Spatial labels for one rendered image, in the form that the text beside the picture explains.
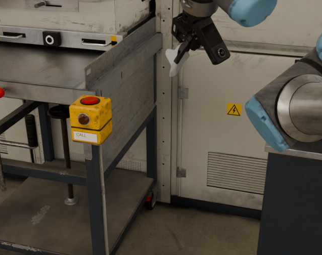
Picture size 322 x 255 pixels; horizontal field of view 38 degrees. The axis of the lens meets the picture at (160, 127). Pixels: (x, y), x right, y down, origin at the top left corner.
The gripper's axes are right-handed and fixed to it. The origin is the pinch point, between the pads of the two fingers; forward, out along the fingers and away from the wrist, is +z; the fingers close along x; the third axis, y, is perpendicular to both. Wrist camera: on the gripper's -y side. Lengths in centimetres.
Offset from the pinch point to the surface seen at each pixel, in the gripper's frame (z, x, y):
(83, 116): -2.9, 33.9, 0.2
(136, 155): 98, -5, 33
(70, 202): 91, 35, 26
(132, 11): 26, -14, 51
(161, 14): 38, -29, 54
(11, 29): 31, 27, 71
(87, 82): 12.2, 22.5, 19.9
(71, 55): 31, 15, 48
